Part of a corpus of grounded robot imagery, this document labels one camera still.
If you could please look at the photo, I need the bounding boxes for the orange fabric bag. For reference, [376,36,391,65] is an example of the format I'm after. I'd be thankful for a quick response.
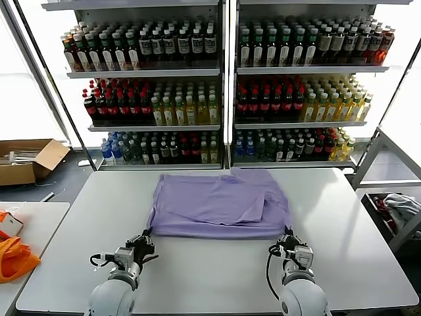
[0,236,41,284]

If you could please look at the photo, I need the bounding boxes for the dark slanted metal post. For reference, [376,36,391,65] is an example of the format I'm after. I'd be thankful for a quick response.
[377,42,421,129]
[12,0,99,172]

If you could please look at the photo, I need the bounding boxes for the yellow juice bottle green label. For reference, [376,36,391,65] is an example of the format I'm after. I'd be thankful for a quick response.
[326,93,340,122]
[208,94,220,125]
[314,93,329,123]
[197,95,209,125]
[186,95,197,126]
[163,97,175,126]
[337,92,352,122]
[302,93,317,123]
[349,93,363,122]
[360,93,374,122]
[152,97,164,126]
[174,96,186,126]

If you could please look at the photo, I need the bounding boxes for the open cardboard box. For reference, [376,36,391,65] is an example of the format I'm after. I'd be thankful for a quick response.
[0,139,71,187]

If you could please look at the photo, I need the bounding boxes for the dark bottle grey square label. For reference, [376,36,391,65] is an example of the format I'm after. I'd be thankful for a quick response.
[162,29,176,63]
[204,28,217,62]
[368,28,384,65]
[177,29,191,63]
[331,26,346,65]
[190,28,204,63]
[357,26,371,65]
[344,26,359,65]
[318,26,333,65]
[139,30,153,64]
[151,30,164,63]

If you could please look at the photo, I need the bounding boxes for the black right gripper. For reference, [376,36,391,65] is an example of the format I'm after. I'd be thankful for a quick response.
[270,226,309,265]

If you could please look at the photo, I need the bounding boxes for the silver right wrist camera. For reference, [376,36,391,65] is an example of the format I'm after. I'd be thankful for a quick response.
[293,245,315,270]

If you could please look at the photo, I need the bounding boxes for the dark bottle green white label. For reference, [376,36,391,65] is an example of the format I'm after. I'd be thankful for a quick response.
[279,28,293,68]
[86,32,102,72]
[99,32,115,72]
[112,32,128,72]
[265,28,279,68]
[74,34,89,72]
[252,28,265,68]
[292,28,306,68]
[239,29,252,68]
[305,28,319,66]
[126,31,141,71]

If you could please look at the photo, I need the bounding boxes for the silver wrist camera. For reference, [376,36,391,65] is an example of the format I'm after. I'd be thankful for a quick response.
[113,247,136,265]
[293,245,315,270]

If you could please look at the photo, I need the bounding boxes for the white packing strips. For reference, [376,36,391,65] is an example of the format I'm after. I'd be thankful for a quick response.
[0,148,45,165]

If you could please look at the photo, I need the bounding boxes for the grey white cloth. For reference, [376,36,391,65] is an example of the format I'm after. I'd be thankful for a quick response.
[383,193,421,231]

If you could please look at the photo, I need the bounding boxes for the red drink bottle grey label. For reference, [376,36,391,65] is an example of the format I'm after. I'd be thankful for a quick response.
[380,29,395,65]

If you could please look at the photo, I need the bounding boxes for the red cloth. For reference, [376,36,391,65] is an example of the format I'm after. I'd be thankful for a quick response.
[374,196,395,231]

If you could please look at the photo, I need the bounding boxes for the grey shelf unit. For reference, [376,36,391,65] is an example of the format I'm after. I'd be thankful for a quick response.
[230,0,391,171]
[41,0,228,172]

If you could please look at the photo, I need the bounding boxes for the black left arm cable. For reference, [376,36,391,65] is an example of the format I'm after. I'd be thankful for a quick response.
[89,253,114,268]

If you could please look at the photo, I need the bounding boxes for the grey metal frame table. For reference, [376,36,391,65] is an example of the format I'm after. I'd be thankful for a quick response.
[350,126,421,187]

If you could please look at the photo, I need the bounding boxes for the purple t-shirt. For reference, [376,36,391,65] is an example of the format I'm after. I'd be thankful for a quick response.
[146,167,293,240]

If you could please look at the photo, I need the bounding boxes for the dark storage bin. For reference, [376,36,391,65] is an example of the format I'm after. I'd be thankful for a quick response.
[360,192,421,244]

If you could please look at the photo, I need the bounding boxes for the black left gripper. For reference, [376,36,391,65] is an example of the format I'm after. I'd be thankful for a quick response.
[124,228,159,270]

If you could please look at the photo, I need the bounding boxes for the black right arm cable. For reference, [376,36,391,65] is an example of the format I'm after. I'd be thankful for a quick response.
[266,245,285,302]

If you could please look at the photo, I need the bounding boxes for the cola bottle red cap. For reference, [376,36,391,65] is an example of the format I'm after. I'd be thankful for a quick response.
[129,92,142,123]
[83,93,97,123]
[282,88,294,121]
[118,92,131,123]
[236,88,249,121]
[293,87,305,121]
[107,92,120,123]
[95,93,109,123]
[270,88,283,121]
[247,88,260,121]
[140,92,153,123]
[259,88,272,121]

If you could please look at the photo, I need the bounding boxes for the grey metal cart leg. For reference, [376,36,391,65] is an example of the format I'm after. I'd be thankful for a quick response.
[389,210,421,256]

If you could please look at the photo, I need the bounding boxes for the small white orange box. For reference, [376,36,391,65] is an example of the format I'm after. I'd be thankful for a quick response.
[0,210,25,238]

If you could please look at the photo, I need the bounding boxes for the small cola bottle red label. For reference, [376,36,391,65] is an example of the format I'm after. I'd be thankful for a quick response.
[324,134,334,162]
[180,138,192,165]
[191,138,202,165]
[314,135,325,163]

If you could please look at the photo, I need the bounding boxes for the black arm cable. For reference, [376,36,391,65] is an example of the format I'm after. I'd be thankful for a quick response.
[266,245,285,302]
[89,253,114,268]

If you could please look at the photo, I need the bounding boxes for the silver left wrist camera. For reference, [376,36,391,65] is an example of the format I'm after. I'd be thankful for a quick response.
[113,247,136,265]

